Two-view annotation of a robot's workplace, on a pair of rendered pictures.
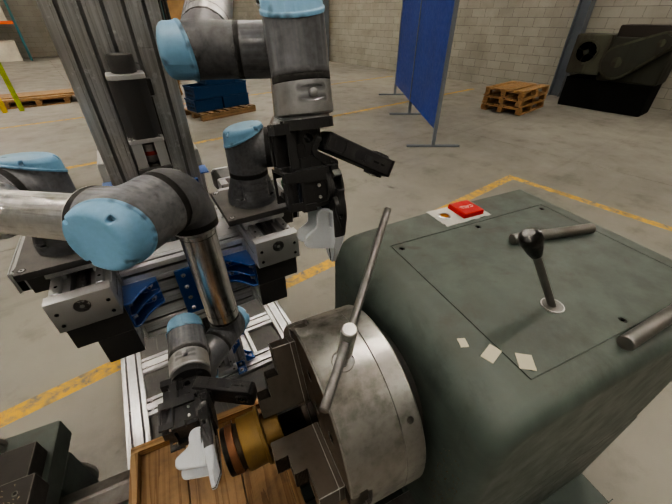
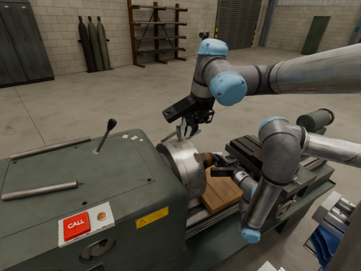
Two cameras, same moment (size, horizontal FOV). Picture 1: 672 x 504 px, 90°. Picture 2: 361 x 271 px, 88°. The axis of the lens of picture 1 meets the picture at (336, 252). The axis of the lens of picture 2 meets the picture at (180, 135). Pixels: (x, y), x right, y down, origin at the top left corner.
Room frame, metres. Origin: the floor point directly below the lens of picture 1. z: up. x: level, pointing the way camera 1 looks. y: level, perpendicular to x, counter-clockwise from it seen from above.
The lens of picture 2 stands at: (1.03, -0.08, 1.74)
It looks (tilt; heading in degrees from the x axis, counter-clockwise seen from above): 33 degrees down; 174
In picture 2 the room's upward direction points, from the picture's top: 2 degrees clockwise
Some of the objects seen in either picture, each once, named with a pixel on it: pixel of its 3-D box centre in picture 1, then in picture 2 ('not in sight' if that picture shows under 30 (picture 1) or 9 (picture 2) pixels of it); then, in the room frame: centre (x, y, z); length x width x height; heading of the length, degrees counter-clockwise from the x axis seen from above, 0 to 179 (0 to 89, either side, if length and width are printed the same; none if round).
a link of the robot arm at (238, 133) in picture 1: (247, 146); not in sight; (0.99, 0.26, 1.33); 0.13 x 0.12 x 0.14; 100
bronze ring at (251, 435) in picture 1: (254, 438); (204, 160); (0.27, 0.13, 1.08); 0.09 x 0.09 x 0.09; 26
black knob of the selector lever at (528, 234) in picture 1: (530, 243); (112, 125); (0.40, -0.28, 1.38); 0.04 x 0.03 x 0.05; 115
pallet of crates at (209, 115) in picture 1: (216, 92); not in sight; (7.29, 2.39, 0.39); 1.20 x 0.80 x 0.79; 136
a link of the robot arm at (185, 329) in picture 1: (187, 340); (252, 190); (0.48, 0.32, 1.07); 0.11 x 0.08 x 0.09; 25
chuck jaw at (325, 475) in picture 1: (317, 469); not in sight; (0.22, 0.03, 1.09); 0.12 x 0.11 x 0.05; 25
